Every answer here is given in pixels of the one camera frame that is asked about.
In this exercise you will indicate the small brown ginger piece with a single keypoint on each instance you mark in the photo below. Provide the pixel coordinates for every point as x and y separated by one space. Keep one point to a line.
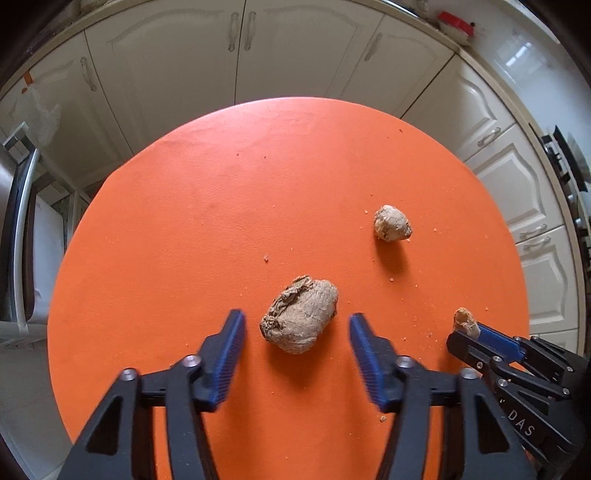
464 319

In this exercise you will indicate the beige kitchen countertop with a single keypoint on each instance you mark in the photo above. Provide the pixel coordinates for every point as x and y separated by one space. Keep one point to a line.
501 87

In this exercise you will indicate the stainless steel oven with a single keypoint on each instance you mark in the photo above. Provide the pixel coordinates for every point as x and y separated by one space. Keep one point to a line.
18 230

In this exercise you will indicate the red lidded container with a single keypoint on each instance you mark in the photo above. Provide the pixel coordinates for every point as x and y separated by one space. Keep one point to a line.
455 21

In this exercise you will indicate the large brown ginger root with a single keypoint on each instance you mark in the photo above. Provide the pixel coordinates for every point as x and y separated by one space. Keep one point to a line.
304 318

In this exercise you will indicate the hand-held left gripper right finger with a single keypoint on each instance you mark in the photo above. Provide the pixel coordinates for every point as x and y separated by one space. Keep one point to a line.
369 360

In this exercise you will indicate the white shelf rack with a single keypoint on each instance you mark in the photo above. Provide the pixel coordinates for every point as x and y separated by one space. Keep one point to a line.
23 334

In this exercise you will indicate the hanging clear plastic bag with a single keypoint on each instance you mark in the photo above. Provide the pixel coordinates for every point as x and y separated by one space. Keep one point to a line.
44 115

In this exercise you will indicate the round orange table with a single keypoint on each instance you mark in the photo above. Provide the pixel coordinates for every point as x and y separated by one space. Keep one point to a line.
161 69

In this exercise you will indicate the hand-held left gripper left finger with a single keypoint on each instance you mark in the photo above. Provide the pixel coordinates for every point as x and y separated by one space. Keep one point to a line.
226 355

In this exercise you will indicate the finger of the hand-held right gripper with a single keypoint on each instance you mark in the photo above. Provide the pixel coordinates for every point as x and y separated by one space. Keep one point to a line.
501 341
466 346

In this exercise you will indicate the medium brown ginger piece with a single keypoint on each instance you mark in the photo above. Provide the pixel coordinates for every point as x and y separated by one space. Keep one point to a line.
391 224

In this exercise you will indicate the black gas stove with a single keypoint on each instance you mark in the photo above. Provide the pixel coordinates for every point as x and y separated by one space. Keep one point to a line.
565 157

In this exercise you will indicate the orange wall hook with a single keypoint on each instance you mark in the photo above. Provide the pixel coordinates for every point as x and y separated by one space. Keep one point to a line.
27 78

